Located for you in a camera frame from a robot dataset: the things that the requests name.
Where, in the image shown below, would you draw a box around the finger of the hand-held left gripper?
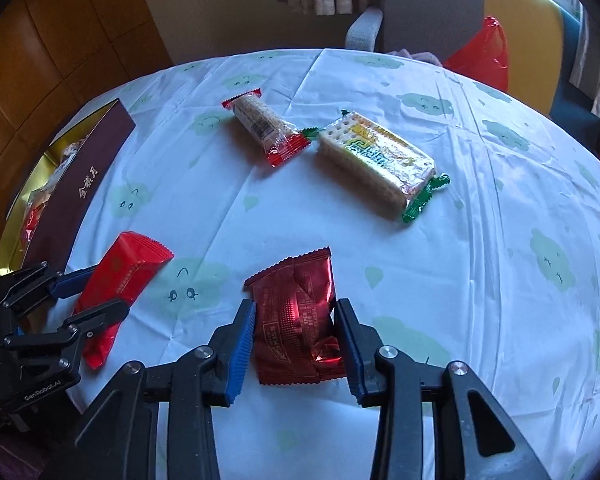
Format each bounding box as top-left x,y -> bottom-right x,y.
2,297 -> 131,363
0,260 -> 101,318

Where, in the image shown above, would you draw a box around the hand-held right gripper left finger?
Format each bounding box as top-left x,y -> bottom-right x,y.
75,299 -> 258,480

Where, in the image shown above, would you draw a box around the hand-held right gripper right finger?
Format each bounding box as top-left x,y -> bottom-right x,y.
332,298 -> 553,480

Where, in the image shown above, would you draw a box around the long bright red snack packet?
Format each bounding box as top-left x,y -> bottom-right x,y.
74,231 -> 175,371

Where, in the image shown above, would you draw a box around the dark red foil snack packet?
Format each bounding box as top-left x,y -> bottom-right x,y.
244,246 -> 348,386

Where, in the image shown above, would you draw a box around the small red snack packet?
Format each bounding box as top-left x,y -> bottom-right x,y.
20,200 -> 43,256

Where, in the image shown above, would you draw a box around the gold box with maroon sides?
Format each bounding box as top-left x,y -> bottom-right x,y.
0,99 -> 136,281

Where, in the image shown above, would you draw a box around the clear cracker packet red label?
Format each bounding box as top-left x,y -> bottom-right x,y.
47,140 -> 83,196

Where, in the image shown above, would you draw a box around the purple cloth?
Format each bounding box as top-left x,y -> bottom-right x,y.
0,427 -> 81,480

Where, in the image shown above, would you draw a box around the white printed tablecloth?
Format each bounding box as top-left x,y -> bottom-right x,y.
45,47 -> 600,480

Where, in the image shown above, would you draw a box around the yellow green cracker packet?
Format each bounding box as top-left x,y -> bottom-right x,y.
304,109 -> 451,223

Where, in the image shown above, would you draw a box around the rice cracker packet red ends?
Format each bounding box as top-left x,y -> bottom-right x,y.
221,89 -> 312,168

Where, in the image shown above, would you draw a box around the wooden wardrobe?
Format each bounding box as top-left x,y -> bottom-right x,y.
0,0 -> 173,211

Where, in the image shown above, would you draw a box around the pink cloth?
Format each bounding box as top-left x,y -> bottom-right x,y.
387,47 -> 443,66

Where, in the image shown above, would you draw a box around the red plastic bag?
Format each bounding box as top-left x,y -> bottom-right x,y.
442,16 -> 510,92

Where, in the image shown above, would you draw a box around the grey yellow blue sofa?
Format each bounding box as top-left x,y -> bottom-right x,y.
345,0 -> 600,126

